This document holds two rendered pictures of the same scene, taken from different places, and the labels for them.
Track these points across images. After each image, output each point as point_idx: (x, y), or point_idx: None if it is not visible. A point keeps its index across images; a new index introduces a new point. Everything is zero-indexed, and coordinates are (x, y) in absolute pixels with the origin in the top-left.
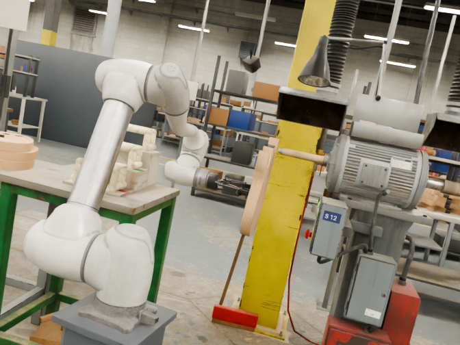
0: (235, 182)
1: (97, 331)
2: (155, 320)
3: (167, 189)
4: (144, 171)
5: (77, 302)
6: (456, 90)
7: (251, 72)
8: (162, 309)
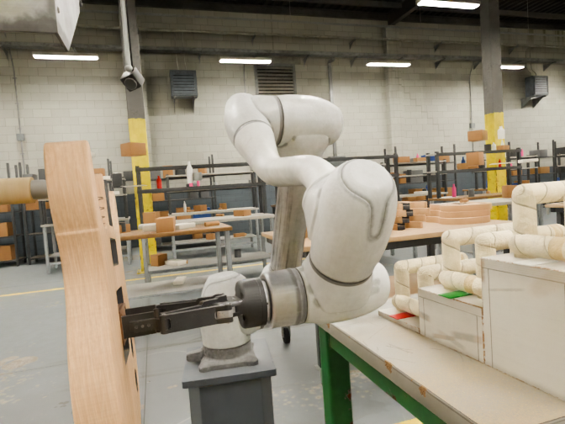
0: (188, 307)
1: None
2: (189, 359)
3: (487, 402)
4: (451, 299)
5: (266, 348)
6: None
7: (131, 91)
8: (198, 376)
